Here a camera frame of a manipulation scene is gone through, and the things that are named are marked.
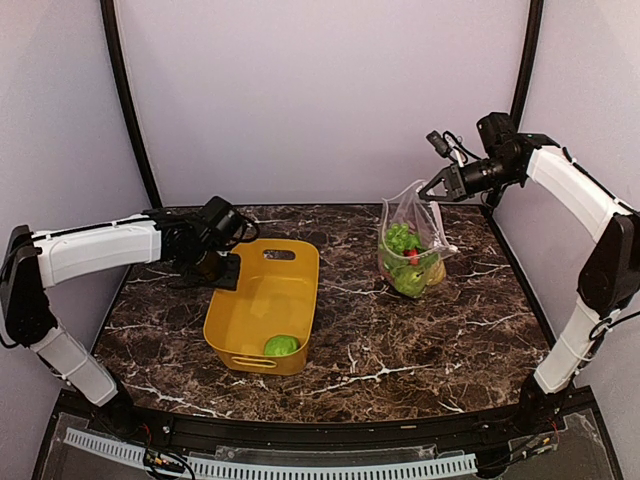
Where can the green chayote front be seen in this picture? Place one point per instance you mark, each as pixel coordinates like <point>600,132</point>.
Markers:
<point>280,346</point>

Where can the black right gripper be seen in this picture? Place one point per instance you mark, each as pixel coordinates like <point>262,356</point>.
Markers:
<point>455,182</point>

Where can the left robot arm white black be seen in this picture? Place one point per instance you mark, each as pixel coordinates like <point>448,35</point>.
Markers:
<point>199,245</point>

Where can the left black frame post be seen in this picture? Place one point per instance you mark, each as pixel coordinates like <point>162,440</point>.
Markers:
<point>126,101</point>

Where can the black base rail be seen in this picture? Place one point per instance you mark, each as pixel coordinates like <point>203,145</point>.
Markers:
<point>486,430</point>

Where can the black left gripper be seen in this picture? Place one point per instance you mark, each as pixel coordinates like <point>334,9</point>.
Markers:
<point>229,279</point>

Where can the yellow plastic basket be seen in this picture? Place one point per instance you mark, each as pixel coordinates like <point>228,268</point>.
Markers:
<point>276,295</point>

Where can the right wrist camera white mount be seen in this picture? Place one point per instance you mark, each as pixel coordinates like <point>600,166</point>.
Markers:
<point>450,147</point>

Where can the green grape bunch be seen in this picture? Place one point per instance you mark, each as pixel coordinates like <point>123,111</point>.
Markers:
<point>399,237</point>

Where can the white slotted cable duct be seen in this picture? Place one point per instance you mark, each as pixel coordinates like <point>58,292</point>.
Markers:
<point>246,463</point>

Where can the yellow lemon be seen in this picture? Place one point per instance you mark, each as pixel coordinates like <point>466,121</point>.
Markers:
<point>437,273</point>

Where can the black frame post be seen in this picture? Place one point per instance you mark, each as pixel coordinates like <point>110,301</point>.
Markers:
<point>527,60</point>
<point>126,101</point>

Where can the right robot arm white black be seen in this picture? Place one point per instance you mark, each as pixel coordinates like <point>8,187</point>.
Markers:
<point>609,279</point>

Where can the right black frame post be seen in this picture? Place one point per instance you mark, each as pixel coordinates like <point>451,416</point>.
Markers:
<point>527,60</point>

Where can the clear zip top bag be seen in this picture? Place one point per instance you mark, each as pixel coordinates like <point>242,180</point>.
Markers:
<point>424,219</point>

